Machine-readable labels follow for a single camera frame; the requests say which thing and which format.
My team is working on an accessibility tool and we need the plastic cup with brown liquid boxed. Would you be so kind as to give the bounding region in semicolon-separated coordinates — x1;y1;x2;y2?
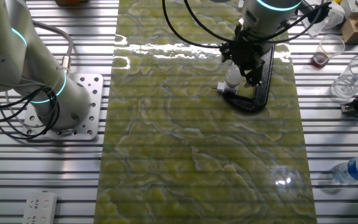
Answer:
310;34;346;68

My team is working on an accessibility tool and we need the white light bulb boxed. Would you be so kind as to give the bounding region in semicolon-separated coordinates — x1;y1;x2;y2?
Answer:
224;64;244;88

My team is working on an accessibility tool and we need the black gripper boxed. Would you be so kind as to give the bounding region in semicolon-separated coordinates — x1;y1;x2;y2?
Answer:
219;26;267;88

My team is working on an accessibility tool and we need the green marble pattern mat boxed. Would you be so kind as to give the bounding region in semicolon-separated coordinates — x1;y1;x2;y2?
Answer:
93;0;318;224

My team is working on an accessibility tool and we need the white power strip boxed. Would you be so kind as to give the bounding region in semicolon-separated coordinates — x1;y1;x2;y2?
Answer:
22;191;58;224

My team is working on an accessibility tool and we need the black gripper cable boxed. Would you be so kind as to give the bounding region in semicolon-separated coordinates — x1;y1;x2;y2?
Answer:
162;0;331;49

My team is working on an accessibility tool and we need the grey emergency stop box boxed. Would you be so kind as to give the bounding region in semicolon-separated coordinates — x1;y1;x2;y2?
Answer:
340;0;358;19

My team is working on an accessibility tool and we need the thin black base cable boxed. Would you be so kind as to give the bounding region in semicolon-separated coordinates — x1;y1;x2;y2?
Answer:
0;86;62;140

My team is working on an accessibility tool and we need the small cardboard box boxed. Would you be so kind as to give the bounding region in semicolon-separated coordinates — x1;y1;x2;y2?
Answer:
341;17;358;44

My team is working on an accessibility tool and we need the black C-clamp with steel screw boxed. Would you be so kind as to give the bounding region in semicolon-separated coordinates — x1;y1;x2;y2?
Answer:
221;43;275;113

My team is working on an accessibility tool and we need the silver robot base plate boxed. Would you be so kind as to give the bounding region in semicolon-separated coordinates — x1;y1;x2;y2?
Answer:
22;73;104;141

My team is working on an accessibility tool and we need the thick grey robot cable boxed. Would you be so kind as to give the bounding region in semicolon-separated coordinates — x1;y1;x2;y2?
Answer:
32;20;74;75

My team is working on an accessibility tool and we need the water bottle with blue cap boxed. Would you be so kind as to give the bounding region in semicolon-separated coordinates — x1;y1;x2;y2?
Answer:
330;154;358;187

